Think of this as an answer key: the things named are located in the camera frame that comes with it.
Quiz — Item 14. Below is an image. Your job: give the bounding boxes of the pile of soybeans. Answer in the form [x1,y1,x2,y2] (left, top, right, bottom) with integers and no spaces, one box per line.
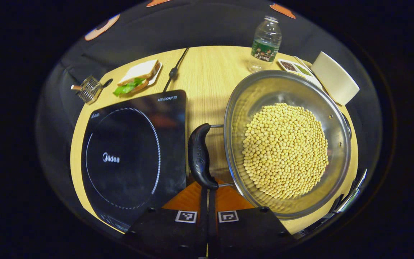
[242,103,330,200]

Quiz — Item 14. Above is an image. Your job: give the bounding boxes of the white divided bean plate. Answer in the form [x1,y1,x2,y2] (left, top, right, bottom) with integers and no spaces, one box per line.
[277,58,324,88]

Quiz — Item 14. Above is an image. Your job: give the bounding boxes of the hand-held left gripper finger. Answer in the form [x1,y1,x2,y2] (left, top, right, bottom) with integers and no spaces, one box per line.
[123,180,208,258]
[208,180,295,258]

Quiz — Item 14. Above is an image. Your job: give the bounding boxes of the black power cable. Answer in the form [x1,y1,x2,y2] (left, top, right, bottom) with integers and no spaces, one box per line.
[162,47,190,93]

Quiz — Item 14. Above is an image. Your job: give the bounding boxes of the white toaster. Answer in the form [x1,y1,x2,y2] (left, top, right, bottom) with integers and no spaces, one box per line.
[310,51,360,106]

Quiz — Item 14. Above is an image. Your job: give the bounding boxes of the clear plastic water bottle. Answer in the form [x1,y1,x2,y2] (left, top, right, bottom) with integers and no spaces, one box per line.
[247,15,283,73]

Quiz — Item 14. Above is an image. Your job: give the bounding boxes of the lettuce sandwich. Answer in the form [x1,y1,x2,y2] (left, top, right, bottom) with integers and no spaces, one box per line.
[113,59,160,97]

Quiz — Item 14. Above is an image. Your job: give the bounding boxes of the steel pot with black handles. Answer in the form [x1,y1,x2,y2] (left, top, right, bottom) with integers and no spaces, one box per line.
[187,69,353,221]

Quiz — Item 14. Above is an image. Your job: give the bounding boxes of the black induction cooktop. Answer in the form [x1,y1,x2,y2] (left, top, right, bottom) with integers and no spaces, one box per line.
[80,89,188,233]

